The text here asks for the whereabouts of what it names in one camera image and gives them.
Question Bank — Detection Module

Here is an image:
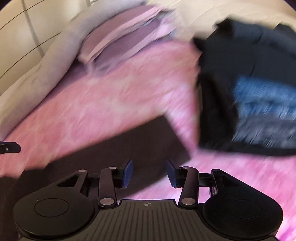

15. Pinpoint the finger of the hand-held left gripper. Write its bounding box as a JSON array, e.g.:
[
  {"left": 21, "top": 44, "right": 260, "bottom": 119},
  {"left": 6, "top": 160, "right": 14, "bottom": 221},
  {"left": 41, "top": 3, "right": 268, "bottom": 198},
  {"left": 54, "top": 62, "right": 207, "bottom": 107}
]
[{"left": 0, "top": 141, "right": 21, "bottom": 154}]

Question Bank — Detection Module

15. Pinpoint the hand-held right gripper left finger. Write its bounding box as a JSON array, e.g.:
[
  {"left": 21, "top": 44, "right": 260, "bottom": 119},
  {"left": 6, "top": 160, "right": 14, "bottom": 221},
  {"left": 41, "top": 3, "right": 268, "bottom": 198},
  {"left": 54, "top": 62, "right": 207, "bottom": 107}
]
[{"left": 57, "top": 159, "right": 134, "bottom": 208}]

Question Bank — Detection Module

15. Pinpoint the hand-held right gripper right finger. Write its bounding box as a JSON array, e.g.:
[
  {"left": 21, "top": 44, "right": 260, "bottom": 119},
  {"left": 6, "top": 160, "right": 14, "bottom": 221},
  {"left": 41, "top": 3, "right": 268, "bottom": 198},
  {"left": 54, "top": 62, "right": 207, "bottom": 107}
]
[{"left": 165, "top": 159, "right": 235, "bottom": 207}]

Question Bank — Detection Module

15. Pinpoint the dark brown garment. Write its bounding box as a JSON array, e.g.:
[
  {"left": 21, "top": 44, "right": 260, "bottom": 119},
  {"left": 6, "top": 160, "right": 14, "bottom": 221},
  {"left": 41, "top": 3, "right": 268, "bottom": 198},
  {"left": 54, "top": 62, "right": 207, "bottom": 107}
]
[{"left": 0, "top": 115, "right": 191, "bottom": 233}]

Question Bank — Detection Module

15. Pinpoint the dark navy clothes blue print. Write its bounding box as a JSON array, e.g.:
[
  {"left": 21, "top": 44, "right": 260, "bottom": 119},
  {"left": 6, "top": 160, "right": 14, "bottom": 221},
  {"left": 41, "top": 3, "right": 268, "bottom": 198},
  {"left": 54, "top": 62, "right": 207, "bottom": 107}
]
[{"left": 192, "top": 19, "right": 296, "bottom": 157}]

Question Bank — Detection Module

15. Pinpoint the pink fluffy blanket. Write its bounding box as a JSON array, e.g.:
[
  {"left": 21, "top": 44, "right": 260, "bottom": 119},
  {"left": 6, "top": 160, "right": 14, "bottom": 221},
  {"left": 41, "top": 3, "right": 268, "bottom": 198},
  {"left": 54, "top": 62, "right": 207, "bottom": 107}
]
[{"left": 0, "top": 40, "right": 296, "bottom": 240}]

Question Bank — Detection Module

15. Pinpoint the light grey duvet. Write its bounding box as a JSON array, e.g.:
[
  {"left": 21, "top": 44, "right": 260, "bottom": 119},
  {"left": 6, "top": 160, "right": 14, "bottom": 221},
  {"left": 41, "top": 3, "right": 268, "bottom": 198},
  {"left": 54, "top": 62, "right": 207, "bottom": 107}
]
[{"left": 0, "top": 0, "right": 148, "bottom": 139}]

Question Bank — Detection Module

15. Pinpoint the cream wooden cabinet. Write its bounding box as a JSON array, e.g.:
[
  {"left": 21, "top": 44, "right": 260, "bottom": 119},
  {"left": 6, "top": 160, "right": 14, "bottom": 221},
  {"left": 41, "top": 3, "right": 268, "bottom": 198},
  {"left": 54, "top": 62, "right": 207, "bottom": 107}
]
[{"left": 0, "top": 0, "right": 92, "bottom": 93}]

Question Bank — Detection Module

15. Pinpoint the lilac pillow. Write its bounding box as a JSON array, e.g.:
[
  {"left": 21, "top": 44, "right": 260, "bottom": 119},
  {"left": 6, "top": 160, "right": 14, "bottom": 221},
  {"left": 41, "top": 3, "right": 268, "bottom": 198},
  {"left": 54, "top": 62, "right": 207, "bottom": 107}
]
[{"left": 77, "top": 5, "right": 177, "bottom": 73}]

